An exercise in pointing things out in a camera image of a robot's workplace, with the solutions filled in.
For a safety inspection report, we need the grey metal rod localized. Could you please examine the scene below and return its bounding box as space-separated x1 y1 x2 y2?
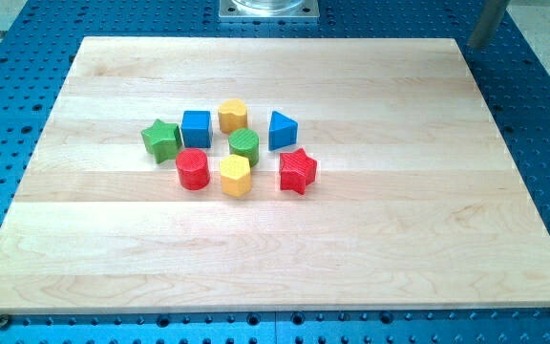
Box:
467 0 511 50

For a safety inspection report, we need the green star block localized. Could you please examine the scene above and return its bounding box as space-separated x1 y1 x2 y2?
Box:
141 119 182 163

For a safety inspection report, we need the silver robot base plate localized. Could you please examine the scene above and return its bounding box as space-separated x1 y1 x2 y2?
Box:
218 0 320 21

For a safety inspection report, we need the yellow hexagon block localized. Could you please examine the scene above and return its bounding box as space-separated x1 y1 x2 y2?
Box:
220 154 252 197

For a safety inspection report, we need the red star block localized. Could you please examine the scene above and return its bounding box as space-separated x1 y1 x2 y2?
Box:
279 148 317 195

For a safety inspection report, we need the yellow heart block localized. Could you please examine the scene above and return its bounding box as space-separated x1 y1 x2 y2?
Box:
218 98 247 134

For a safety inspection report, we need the blue cube block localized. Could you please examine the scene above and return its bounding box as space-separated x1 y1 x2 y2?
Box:
181 110 213 148

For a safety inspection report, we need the blue triangle block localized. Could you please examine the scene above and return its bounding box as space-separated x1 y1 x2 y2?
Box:
268 111 298 151

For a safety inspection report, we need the green cylinder block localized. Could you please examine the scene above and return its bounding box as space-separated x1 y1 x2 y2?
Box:
228 128 260 167

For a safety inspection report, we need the red cylinder block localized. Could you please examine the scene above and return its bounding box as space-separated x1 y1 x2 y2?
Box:
176 148 210 190

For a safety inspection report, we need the large wooden board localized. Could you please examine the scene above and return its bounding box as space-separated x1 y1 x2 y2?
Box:
0 36 550 314

